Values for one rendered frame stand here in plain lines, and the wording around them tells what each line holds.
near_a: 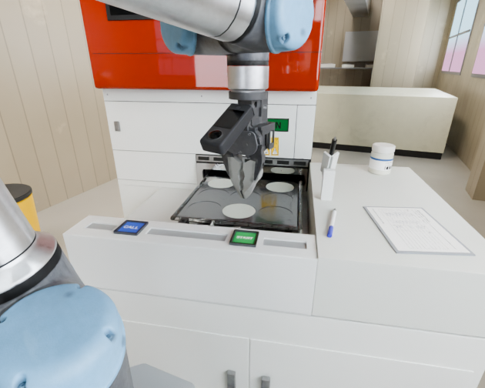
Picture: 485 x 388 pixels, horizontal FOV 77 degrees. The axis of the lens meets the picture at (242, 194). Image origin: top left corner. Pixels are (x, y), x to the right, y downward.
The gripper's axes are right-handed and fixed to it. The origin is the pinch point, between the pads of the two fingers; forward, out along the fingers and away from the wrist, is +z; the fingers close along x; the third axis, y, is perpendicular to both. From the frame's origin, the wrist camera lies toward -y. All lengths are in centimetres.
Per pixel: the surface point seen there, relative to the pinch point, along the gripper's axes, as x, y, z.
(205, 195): 28.6, 24.6, 15.9
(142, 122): 66, 36, -4
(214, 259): 2.2, -7.7, 12.1
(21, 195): 168, 28, 47
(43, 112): 276, 109, 16
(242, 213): 11.0, 19.4, 15.8
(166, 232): 15.5, -7.1, 10.1
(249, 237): -2.2, -0.8, 9.3
